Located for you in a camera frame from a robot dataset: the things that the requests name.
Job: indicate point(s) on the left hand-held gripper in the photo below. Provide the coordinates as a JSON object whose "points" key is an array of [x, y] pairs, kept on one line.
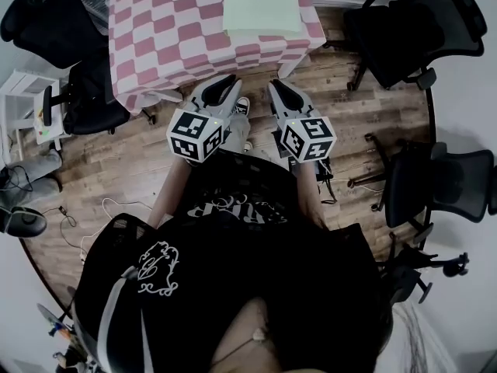
{"points": [[194, 136]]}

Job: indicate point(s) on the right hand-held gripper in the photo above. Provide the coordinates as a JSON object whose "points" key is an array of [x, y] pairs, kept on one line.
{"points": [[308, 138]]}

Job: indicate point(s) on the person's left forearm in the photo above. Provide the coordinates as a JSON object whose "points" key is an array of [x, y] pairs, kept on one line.
{"points": [[169, 192]]}

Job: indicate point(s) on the person's right forearm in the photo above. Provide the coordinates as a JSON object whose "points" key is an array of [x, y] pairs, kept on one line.
{"points": [[310, 196]]}

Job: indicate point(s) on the black and white sneaker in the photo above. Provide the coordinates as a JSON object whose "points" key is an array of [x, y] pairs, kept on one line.
{"points": [[242, 105], [248, 145]]}

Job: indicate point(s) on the white table leg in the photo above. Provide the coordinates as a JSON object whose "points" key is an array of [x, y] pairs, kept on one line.
{"points": [[291, 66]]}

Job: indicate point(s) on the person's grey trousers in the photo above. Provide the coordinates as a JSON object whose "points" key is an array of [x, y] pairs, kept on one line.
{"points": [[237, 130]]}

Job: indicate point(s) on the pink and white checkered tablecloth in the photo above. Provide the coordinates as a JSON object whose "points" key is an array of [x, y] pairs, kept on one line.
{"points": [[171, 33]]}

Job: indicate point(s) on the black mesh office chair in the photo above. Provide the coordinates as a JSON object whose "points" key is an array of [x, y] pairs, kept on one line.
{"points": [[62, 33], [438, 185], [407, 278], [411, 33]]}

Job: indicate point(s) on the person's black printed shirt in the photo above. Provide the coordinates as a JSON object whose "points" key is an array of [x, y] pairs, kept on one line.
{"points": [[240, 255]]}

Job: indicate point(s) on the white shelf cart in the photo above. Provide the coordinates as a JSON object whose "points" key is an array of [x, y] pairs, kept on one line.
{"points": [[23, 91]]}

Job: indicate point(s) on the black round floor stand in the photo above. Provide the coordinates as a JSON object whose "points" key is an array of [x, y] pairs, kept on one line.
{"points": [[23, 222]]}

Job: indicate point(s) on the person's chest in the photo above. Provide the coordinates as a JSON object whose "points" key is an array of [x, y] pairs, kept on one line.
{"points": [[248, 344]]}

